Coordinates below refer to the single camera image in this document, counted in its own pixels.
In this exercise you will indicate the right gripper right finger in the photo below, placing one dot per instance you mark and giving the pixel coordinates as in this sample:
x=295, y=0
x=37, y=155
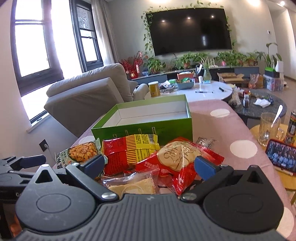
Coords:
x=213, y=177

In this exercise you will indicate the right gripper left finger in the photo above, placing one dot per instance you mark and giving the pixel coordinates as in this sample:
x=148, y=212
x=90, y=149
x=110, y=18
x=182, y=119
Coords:
x=84, y=176

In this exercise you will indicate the green yellow bean snack bag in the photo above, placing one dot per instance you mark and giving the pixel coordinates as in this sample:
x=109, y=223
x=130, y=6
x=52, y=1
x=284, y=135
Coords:
x=79, y=154

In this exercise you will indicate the red yellow striped snack bag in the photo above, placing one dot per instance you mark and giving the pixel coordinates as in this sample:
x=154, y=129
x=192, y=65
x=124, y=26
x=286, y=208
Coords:
x=123, y=153

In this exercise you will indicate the red round-cracker snack bag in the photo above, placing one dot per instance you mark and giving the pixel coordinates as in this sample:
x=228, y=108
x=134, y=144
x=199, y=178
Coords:
x=175, y=162

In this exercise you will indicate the clear pastry pack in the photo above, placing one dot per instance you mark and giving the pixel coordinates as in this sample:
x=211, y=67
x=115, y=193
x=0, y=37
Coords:
x=143, y=183

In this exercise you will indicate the small clear nut packet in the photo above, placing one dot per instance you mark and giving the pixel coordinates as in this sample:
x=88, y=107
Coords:
x=206, y=142

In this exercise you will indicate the beige sofa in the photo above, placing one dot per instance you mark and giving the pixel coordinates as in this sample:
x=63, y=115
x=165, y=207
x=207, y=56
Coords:
x=76, y=103

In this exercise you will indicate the green cardboard box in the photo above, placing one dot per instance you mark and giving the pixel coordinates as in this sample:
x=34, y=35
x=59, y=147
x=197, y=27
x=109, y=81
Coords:
x=167, y=117

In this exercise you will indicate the smartphone showing video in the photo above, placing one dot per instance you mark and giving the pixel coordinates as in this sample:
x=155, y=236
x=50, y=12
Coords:
x=281, y=155

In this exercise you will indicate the glass mug with spoon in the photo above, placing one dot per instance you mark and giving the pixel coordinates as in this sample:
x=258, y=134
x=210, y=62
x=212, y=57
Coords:
x=269, y=127

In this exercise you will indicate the dark marble round table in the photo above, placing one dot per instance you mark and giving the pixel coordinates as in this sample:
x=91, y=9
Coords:
x=254, y=111

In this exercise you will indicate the white oval coffee table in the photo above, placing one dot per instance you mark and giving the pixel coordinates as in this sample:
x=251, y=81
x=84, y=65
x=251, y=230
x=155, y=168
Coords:
x=213, y=91

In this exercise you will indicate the black yellow drink can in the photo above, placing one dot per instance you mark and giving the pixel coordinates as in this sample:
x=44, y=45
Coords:
x=291, y=129

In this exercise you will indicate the blue snack tray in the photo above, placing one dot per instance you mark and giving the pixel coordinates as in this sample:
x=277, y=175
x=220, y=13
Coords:
x=186, y=83

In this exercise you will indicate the open cardboard box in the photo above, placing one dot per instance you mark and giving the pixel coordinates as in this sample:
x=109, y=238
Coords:
x=230, y=78

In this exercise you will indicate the yellow canister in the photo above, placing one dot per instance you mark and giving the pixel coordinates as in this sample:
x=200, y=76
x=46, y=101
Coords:
x=154, y=89

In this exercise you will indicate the wall mounted black television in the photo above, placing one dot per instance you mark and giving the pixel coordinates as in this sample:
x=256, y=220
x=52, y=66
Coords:
x=191, y=29

